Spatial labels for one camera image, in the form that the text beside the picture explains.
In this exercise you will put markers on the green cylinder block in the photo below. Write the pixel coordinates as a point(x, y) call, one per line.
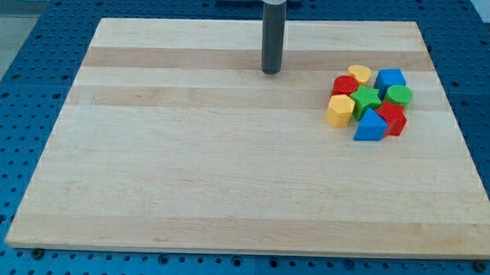
point(399, 94)

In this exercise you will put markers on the red cube block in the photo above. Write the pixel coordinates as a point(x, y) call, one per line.
point(393, 115)

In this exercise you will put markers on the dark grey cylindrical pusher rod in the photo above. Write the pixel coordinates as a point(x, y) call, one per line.
point(273, 23)

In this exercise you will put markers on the green star block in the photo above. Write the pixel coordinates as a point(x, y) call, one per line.
point(364, 98)

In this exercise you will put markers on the blue triangle block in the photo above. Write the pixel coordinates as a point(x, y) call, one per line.
point(372, 127)

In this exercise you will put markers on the yellow heart block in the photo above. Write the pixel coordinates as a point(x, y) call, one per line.
point(362, 74)

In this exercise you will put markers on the light wooden board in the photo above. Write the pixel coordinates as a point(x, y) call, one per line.
point(173, 139)

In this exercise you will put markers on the red cylinder block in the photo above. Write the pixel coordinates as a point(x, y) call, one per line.
point(344, 85)

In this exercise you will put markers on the blue cube block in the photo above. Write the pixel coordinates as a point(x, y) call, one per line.
point(386, 78)

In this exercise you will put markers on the yellow hexagon block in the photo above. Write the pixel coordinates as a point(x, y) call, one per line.
point(339, 111)

